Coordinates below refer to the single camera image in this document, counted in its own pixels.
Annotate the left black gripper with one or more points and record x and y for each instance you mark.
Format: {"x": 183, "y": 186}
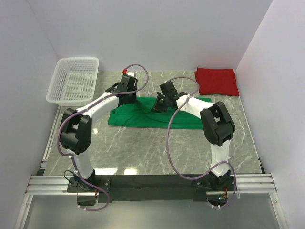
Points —
{"x": 134, "y": 99}

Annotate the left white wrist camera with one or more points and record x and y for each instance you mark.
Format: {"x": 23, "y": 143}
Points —
{"x": 127, "y": 72}

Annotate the black base beam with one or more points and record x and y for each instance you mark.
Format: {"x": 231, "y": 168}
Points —
{"x": 152, "y": 187}

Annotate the white plastic basket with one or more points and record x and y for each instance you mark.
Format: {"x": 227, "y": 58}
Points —
{"x": 73, "y": 81}

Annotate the green t-shirt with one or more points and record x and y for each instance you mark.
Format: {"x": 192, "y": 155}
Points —
{"x": 139, "y": 115}

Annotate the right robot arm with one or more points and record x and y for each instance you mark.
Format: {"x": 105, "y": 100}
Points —
{"x": 218, "y": 128}

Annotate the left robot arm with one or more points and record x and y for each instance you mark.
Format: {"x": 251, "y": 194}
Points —
{"x": 75, "y": 132}

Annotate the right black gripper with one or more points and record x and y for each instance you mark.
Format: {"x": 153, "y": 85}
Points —
{"x": 157, "y": 108}

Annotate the folded red t-shirt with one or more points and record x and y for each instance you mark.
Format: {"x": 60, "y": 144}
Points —
{"x": 216, "y": 81}

